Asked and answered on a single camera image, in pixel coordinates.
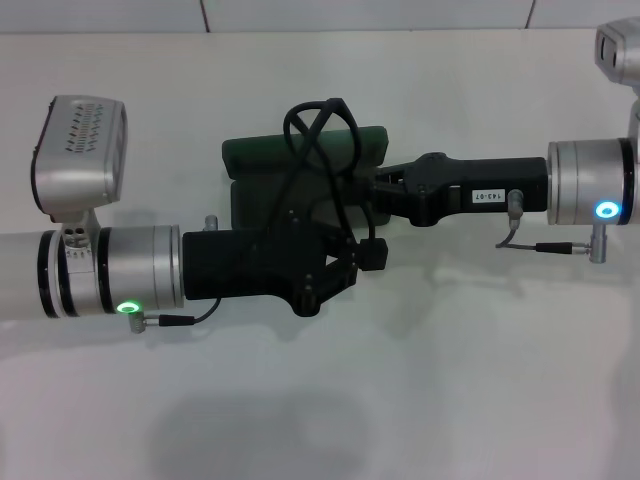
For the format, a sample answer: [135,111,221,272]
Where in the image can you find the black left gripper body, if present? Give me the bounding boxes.
[180,209,361,319]

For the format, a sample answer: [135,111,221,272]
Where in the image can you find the green glasses case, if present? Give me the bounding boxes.
[221,124,391,236]

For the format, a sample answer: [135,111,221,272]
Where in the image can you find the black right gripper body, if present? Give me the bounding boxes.
[402,152,549,227]

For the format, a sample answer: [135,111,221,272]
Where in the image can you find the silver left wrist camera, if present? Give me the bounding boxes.
[29,94,129,251]

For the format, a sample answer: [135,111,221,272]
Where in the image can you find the black glasses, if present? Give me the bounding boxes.
[269,97,381,251]

